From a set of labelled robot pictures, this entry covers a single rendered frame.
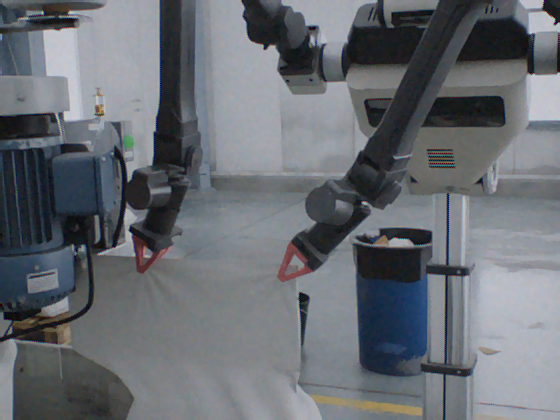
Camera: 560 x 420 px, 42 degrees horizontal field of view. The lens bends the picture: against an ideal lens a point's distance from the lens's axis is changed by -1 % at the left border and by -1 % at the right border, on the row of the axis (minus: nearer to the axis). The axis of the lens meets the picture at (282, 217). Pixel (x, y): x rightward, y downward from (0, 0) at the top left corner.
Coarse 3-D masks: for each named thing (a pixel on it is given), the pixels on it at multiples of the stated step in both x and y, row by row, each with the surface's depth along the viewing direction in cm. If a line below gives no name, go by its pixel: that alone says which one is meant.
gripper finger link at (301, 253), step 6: (288, 246) 125; (294, 246) 124; (288, 252) 125; (294, 252) 125; (300, 252) 124; (306, 252) 124; (288, 258) 126; (300, 258) 125; (306, 258) 124; (282, 264) 127; (282, 270) 128; (300, 270) 126; (306, 270) 125; (282, 276) 128; (288, 276) 127; (294, 276) 127
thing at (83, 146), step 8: (64, 144) 113; (72, 144) 112; (80, 144) 112; (88, 144) 112; (64, 152) 113; (96, 216) 114; (64, 224) 112; (72, 224) 111; (96, 224) 114; (64, 232) 112; (72, 232) 112; (80, 232) 112; (96, 232) 114; (72, 240) 116; (80, 240) 115; (96, 240) 114
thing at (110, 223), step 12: (72, 120) 141; (84, 120) 143; (60, 132) 136; (72, 132) 139; (84, 132) 143; (96, 132) 147; (108, 132) 151; (96, 144) 147; (108, 144) 151; (120, 144) 155; (120, 168) 155; (120, 180) 156; (120, 192) 156; (120, 204) 156; (108, 216) 152; (108, 228) 152; (108, 240) 153; (120, 240) 157
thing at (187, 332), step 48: (96, 288) 143; (144, 288) 139; (192, 288) 135; (240, 288) 132; (288, 288) 129; (96, 336) 146; (144, 336) 141; (192, 336) 137; (240, 336) 134; (288, 336) 130; (144, 384) 139; (192, 384) 135; (240, 384) 133; (288, 384) 131
